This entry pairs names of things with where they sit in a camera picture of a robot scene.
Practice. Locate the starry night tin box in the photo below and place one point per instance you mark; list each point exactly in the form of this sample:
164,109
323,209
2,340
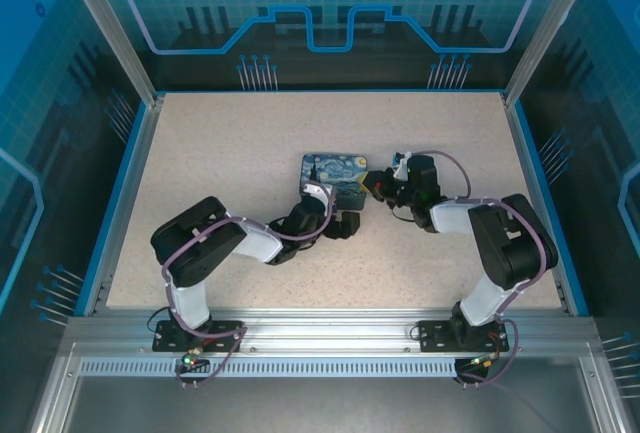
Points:
330,173

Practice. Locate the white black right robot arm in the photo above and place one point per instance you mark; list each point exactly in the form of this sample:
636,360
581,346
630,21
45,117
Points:
510,243

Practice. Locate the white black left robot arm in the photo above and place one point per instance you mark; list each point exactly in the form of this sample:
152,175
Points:
192,303

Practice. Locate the aluminium mounting beam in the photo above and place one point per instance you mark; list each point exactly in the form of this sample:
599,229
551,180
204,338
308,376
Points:
325,328

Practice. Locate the aluminium table side rail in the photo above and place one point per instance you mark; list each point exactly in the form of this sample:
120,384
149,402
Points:
532,183
129,193

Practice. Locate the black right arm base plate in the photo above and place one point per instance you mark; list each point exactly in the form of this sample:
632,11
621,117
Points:
430,335

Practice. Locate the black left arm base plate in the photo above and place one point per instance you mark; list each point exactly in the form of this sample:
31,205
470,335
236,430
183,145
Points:
225,334

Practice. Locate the metal tray frame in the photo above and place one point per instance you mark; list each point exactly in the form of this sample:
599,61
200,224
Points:
325,403

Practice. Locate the aluminium frame post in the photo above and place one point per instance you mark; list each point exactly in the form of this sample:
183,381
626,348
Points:
542,28
112,28

